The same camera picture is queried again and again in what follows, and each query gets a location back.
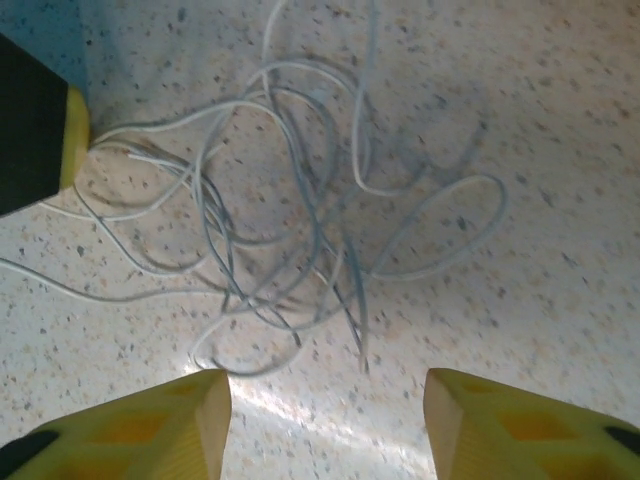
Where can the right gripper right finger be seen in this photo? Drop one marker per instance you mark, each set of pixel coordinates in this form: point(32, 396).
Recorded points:
point(525, 435)

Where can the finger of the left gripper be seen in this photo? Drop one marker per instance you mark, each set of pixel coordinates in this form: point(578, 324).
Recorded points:
point(30, 130)

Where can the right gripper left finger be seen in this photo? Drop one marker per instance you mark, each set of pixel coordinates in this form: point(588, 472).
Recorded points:
point(150, 435)

